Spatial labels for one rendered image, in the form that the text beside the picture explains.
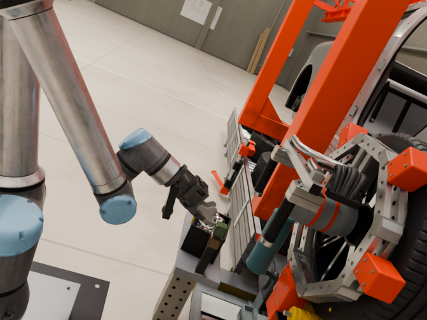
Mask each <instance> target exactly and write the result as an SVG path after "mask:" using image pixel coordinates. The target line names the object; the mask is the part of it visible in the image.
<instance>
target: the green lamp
mask: <svg viewBox="0 0 427 320"><path fill-rule="evenodd" d="M226 232H227V224H225V223H222V222H220V221H217V222H216V224H215V226H214V228H213V235H214V236H217V237H219V238H222V239H223V238H224V236H225V234H226Z"/></svg>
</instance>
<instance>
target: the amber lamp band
mask: <svg viewBox="0 0 427 320"><path fill-rule="evenodd" d="M212 236H213V232H212V233H211V234H210V236H209V238H208V240H207V246H208V247H209V248H212V249H214V250H218V248H219V246H220V244H221V240H218V239H215V238H213V237H212ZM221 239H222V238H221Z"/></svg>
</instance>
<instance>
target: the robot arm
mask: <svg viewBox="0 0 427 320"><path fill-rule="evenodd" d="M53 2H54V0H0V320H17V319H19V318H20V317H21V316H22V314H23V313H24V312H25V310H26V308H27V305H28V303H29V298H30V289H29V284H28V281H27V278H28V275H29V271H30V269H31V265H32V261H33V259H34V255H35V252H36V249H37V245H38V242H39V239H40V237H41V234H42V232H43V223H44V216H43V208H44V201H45V198H46V185H45V176H46V173H45V170H44V169H43V168H42V167H41V166H40V165H38V152H39V119H40V101H41V87H42V89H43V91H44V94H45V95H46V97H47V99H48V101H49V103H50V105H51V107H52V109H53V111H54V113H55V115H56V117H57V119H58V121H59V123H60V125H61V127H62V129H63V131H64V133H65V135H66V137H67V139H68V141H69V144H70V146H71V148H72V150H73V152H74V154H75V156H76V158H77V160H78V162H79V164H80V166H81V168H82V170H83V172H84V174H85V176H86V178H87V180H88V182H89V184H90V186H91V190H92V192H93V195H94V196H95V199H96V200H97V202H98V205H99V207H100V208H99V213H100V216H101V218H102V219H103V221H105V222H106V223H109V224H111V225H121V224H124V223H127V222H129V221H130V220H131V219H132V218H133V217H134V216H135V214H136V211H137V202H136V200H135V196H134V193H133V187H132V180H134V179H135V178H136V177H137V176H138V175H139V174H140V173H142V172H143V171H144V172H146V173H147V174H148V175H149V176H150V177H151V178H152V179H153V180H154V181H155V182H156V183H157V184H158V185H164V186H165V187H170V188H169V191H168V195H167V197H166V201H165V205H164V206H163V207H162V209H161V212H162V218H163V219H166V220H169V219H170V216H171V215H172V213H173V206H174V204H175V200H176V198H177V199H178V200H179V202H180V203H181V205H183V207H185V209H187V210H188V211H189V212H190V214H192V215H193V216H194V217H195V218H197V219H198V220H200V221H202V222H205V223H208V224H210V225H215V222H214V220H213V218H212V217H213V216H214V215H215V213H216V212H217V208H216V205H217V204H216V202H215V201H210V202H205V201H204V200H205V199H206V198H207V197H209V193H208V185H207V184H206V183H205V182H204V181H203V180H202V179H201V178H200V177H199V176H198V175H195V176H194V175H193V174H192V173H191V172H190V171H189V170H188V168H187V166H186V165H185V164H183V165H182V166H181V167H180V163H179V162H178V160H176V158H174V157H173V156H172V155H171V154H170V153H169V152H168V151H167V150H166V149H165V148H164V147H163V146H162V145H161V144H160V143H159V142H158V141H157V140H156V139H155V138H154V137H153V135H152V134H150V133H149V132H148V131H147V130H146V129H144V128H139V129H137V130H135V131H134V132H132V133H131V134H129V135H128V136H127V137H126V138H125V139H124V140H123V141H122V142H121V143H120V144H119V149H120V150H119V151H118V152H117V153H115V152H114V149H113V147H112V145H111V142H110V140H109V137H108V136H107V133H106V131H105V128H104V125H103V124H102V121H101V119H100V116H99V114H98V112H97V109H96V107H95V104H94V103H93V100H92V98H91V95H90V93H89V91H88V88H87V86H86V84H85V81H84V79H83V77H82V74H81V72H80V69H79V67H78V65H77V63H76V60H75V58H74V55H73V54H72V51H71V48H70V46H69V43H68V42H67V39H66V37H65V34H64V32H63V30H62V27H61V25H60V22H59V21H58V18H57V15H56V13H55V10H54V9H53Z"/></svg>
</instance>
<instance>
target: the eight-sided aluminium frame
mask: <svg viewBox="0 0 427 320"><path fill-rule="evenodd" d="M361 147H363V148H364V149H365V151H366V152H367V153H370V154H372V155H373V158H374V159H376V160H377V161H378V162H379V175H378V181H377V192H376V203H375V209H374V219H373V222H372V225H371V228H370V229H369V231H368V233H367V234H366V235H365V237H364V238H363V240H362V241H361V243H360V244H359V246H358V247H357V249H356V250H355V252H354V253H353V255H352V256H351V258H350V259H349V261H348V262H347V264H346V265H345V267H344V268H343V270H342V271H341V273H340V274H339V276H338V277H337V278H336V279H335V280H330V281H322V282H317V283H316V281H315V278H314V275H313V272H312V270H311V267H310V265H309V262H308V256H307V254H308V248H309V242H310V238H311V231H312V228H310V227H307V226H305V225H304V228H303V232H302V238H301V243H300V247H299V248H298V246H299V240H300V236H301V231H302V224H300V223H298V222H296V223H295V224H294V229H293V232H292V238H291V241H290V246H289V249H288V255H287V258H288V259H287V261H288V262H290V269H291V272H292V276H293V278H294V283H295V287H296V292H297V294H298V297H300V298H303V299H305V300H308V301H310V302H313V303H323V302H346V301H349V302H352V301H357V299H358V298H359V296H361V295H362V294H363V290H362V287H361V286H360V284H359V282H358V280H357V278H356V277H355V275H354V273H353V271H354V269H355V267H356V266H357V265H358V263H359V261H360V260H361V259H362V257H363V256H364V254H365V253H366V252H369V253H371V254H373V255H376V256H379V257H381V258H383V259H386V258H387V257H388V255H389V254H390V252H391V251H392V249H393V248H394V247H395V245H398V242H399V240H400V238H401V237H402V235H403V228H404V226H405V225H404V224H403V218H404V209H405V192H406V190H403V189H401V188H399V187H396V186H394V185H392V184H390V183H388V169H387V163H388V162H390V161H391V160H392V159H394V158H395V157H397V155H399V154H397V153H396V152H395V151H393V150H391V149H390V148H389V147H387V146H386V145H385V144H383V143H382V142H381V141H380V140H377V139H376V138H373V137H371V136H369V135H366V134H364V133H362V132H361V133H359V134H358V135H355V137H354V138H352V139H351V140H350V141H348V142H347V143H345V144H344V145H343V146H341V147H339V148H338V149H337V150H335V151H334V152H333V153H331V154H329V155H328V157H330V158H332V159H335V160H336V161H339V162H341V163H343V164H346V165H348V163H349V164H351V163H352V162H353V160H354V159H355V157H356V155H357V154H358V152H359V150H360V149H361ZM321 169H322V171H323V174H324V175H325V174H326V173H327V172H329V173H328V174H327V176H326V177H325V179H324V181H323V183H322V187H325V188H326V189H328V187H329V188H330V186H331V184H330V181H331V179H332V178H333V177H334V178H335V173H333V172H331V171H329V170H326V169H323V168H321Z"/></svg>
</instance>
